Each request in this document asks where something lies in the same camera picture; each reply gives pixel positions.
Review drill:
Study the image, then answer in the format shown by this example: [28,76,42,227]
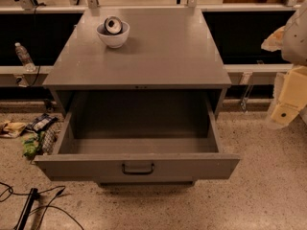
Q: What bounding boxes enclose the yellow chip bag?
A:
[0,121,26,138]

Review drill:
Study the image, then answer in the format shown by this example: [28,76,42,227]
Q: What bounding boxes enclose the white ceramic bowl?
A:
[96,21,130,48]

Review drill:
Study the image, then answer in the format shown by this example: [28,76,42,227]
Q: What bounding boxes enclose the grey metal drawer cabinet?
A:
[42,6,233,188]

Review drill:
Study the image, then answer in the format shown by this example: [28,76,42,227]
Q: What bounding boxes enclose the black floor cable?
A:
[0,181,84,230]

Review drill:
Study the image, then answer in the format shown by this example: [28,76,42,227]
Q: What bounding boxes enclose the green snack bag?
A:
[21,132,45,159]

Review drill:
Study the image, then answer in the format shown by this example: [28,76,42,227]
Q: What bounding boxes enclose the black top drawer handle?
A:
[122,163,155,175]

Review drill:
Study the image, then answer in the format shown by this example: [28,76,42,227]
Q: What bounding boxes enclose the grey top drawer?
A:
[35,90,240,184]

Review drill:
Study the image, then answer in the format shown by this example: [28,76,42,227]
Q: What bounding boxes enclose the metal bracket on rail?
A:
[240,72,253,112]

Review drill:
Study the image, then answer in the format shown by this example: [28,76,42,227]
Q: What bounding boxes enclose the wire mesh basket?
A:
[42,122,61,154]

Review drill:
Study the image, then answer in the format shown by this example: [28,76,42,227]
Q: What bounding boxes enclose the black power strip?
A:
[13,188,39,230]

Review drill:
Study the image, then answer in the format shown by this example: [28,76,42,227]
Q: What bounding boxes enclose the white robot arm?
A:
[261,2,307,129]

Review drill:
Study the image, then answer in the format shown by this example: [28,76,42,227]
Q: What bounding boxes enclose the clear plastic water bottle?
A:
[15,42,35,72]

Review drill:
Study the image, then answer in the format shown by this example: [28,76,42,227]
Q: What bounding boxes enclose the dark blue snack bag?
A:
[26,113,58,132]

